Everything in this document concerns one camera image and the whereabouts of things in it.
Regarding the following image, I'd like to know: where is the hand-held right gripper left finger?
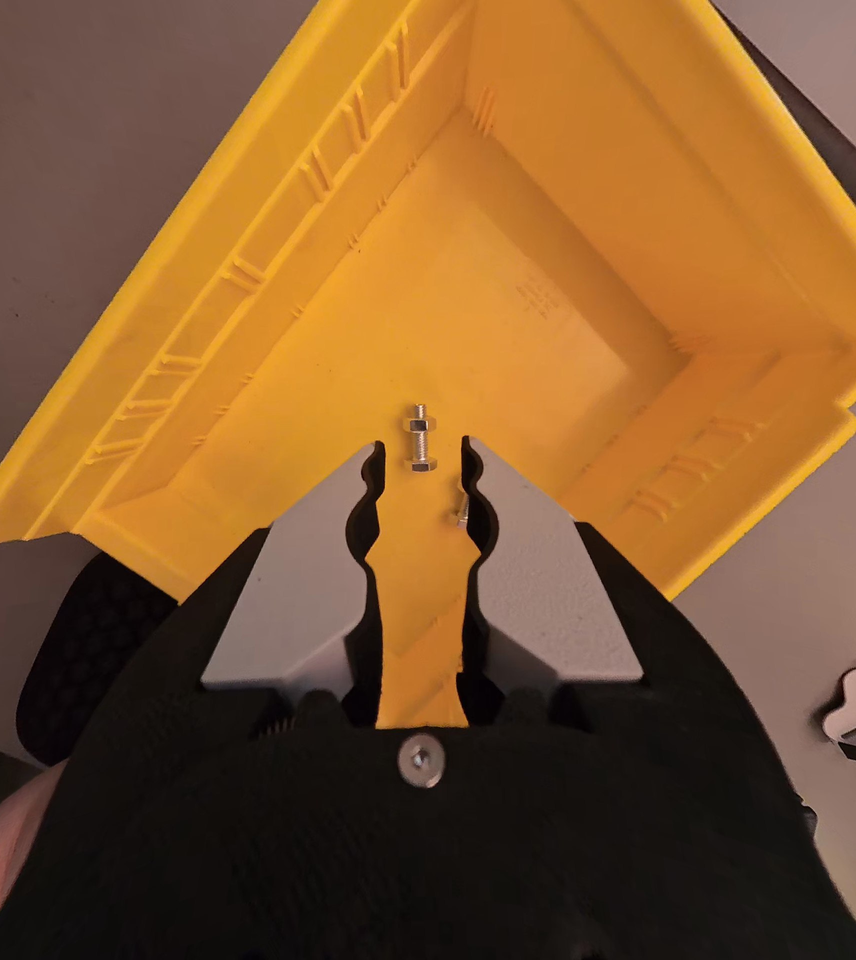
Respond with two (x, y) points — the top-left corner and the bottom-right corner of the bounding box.
(200, 439), (389, 729)

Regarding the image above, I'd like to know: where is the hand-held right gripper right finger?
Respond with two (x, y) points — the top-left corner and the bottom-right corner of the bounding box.
(460, 435), (644, 727)

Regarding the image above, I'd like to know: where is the yellow plastic bin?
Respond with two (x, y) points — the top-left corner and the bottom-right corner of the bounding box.
(0, 0), (856, 605)

